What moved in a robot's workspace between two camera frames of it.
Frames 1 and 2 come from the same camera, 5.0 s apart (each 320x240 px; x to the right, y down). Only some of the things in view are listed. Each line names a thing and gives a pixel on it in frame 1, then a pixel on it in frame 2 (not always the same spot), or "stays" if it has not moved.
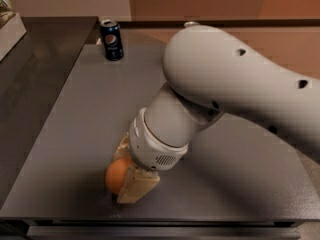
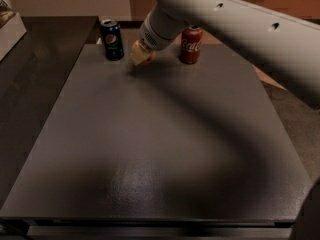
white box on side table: [10, 33] stays
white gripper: [146, 149] to [156, 37]
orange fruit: [115, 174] to [150, 57]
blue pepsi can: [112, 39] stays
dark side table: [33, 75] stays
